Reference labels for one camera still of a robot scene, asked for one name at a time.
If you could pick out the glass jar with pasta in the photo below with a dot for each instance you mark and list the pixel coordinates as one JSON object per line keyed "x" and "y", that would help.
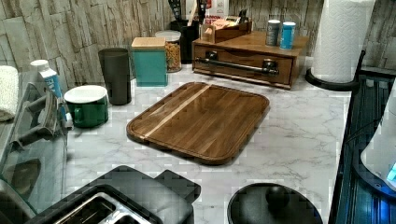
{"x": 172, "y": 49}

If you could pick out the teal canister with wooden lid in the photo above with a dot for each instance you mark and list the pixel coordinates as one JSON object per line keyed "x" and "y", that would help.
{"x": 148, "y": 55}

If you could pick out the red and white box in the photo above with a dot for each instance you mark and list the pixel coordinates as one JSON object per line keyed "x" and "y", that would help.
{"x": 216, "y": 9}

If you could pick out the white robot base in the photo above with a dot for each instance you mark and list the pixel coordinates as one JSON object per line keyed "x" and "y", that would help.
{"x": 374, "y": 154}

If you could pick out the white paper towel roll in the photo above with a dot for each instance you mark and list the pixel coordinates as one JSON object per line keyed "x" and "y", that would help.
{"x": 342, "y": 29}

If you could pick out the grey spice shaker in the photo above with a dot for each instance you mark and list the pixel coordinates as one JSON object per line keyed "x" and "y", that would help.
{"x": 272, "y": 31}

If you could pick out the black toaster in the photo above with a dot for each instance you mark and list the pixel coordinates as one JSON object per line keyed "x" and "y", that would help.
{"x": 126, "y": 196}

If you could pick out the wooden organizer tray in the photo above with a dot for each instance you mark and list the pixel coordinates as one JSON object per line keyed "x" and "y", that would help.
{"x": 222, "y": 30}

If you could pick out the white and blue bottle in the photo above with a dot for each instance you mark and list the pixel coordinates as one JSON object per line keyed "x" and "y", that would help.
{"x": 53, "y": 83}

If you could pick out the blue spice shaker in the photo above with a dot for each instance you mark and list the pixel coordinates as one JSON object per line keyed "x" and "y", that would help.
{"x": 287, "y": 35}

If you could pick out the dark grey tumbler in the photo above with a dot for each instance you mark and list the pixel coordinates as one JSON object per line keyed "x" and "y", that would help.
{"x": 115, "y": 67}

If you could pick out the black paper towel holder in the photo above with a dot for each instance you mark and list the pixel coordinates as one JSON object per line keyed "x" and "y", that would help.
{"x": 332, "y": 86}

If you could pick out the wooden cutting board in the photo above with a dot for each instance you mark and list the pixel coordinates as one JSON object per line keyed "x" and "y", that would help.
{"x": 206, "y": 122}

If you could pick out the green mug with white lid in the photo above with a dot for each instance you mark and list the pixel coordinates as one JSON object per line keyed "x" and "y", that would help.
{"x": 87, "y": 105}

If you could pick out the black drawer handle bar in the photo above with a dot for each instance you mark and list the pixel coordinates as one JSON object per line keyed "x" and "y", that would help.
{"x": 268, "y": 68}

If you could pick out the black round pot lid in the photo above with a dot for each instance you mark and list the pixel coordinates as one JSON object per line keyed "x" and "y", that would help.
{"x": 269, "y": 203}

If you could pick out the black utensil holder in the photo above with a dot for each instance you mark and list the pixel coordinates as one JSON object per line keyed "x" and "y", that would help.
{"x": 188, "y": 35}

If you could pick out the wooden drawer box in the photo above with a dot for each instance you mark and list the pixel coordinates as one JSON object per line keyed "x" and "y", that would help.
{"x": 251, "y": 50}

